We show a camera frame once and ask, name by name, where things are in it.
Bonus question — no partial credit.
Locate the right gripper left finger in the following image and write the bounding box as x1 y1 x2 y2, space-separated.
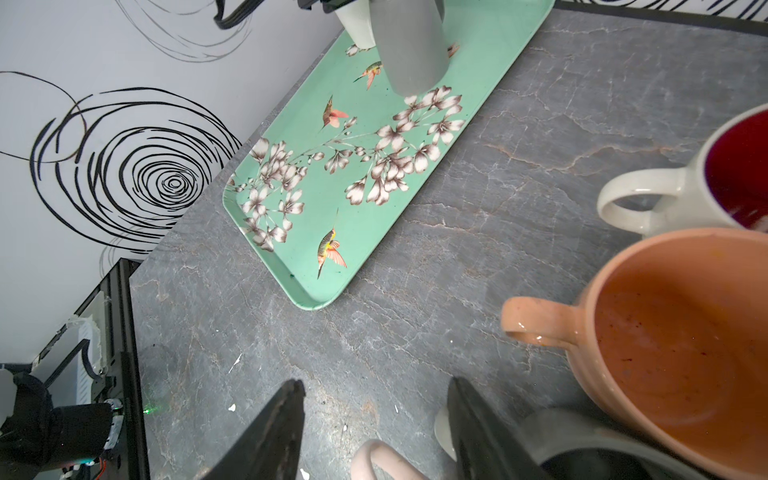
205 379 306 480

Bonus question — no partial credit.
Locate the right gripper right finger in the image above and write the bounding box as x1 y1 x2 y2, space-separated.
447 377 549 480

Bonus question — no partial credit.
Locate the tall grey mug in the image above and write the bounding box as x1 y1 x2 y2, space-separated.
434 406 709 480

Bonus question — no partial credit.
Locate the pink mug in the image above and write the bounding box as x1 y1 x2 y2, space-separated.
350 439 427 480

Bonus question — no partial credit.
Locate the beige and salmon mug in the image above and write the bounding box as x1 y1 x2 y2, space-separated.
501 228 767 479

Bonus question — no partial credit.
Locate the white mug red inside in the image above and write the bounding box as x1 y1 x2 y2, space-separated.
597 105 767 237

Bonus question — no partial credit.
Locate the small grey mug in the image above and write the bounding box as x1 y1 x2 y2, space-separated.
370 0 449 97

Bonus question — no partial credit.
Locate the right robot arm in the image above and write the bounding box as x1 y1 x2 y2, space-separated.
1 372 549 479

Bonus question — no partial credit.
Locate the white ribbed mug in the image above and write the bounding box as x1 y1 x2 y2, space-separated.
335 0 376 50

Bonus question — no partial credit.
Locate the green floral tray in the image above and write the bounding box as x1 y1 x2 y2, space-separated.
222 1 553 310

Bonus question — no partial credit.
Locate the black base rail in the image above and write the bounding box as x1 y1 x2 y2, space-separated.
32 259 150 479

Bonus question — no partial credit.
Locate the white slotted cable duct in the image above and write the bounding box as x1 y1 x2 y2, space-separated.
67 316 105 405

